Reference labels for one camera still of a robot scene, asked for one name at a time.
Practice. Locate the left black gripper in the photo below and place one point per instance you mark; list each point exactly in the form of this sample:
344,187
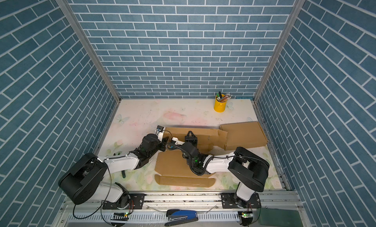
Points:
163,144

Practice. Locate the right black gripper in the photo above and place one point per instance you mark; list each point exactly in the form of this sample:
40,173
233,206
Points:
193,140

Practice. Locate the cardboard sheet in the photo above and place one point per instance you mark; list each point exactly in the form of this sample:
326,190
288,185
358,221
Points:
183,162

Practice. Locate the cardboard box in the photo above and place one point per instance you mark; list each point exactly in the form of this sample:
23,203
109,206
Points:
246,134

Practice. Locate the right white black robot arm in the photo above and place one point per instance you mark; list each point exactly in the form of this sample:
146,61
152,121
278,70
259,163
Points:
249,168

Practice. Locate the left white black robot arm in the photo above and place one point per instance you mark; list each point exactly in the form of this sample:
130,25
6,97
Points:
84,180

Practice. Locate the green box at front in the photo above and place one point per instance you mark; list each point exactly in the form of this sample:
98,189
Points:
279,218

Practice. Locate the yellow pen cup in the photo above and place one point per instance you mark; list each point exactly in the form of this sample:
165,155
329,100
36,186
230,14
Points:
219,106

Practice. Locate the pens in cup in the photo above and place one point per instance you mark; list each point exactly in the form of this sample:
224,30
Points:
222,97

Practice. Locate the blue black stapler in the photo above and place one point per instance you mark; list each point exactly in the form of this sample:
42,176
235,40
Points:
179,216

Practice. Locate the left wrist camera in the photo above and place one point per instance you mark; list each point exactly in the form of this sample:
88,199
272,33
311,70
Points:
160,132

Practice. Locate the green handled pliers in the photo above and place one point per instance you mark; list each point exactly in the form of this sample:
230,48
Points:
123,172

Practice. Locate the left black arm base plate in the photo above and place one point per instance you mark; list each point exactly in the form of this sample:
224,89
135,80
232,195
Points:
134,201

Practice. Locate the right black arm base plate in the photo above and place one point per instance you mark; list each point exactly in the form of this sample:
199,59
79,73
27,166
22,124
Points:
231,201

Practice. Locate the aluminium front rail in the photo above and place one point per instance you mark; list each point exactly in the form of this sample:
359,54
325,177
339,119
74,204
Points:
207,204

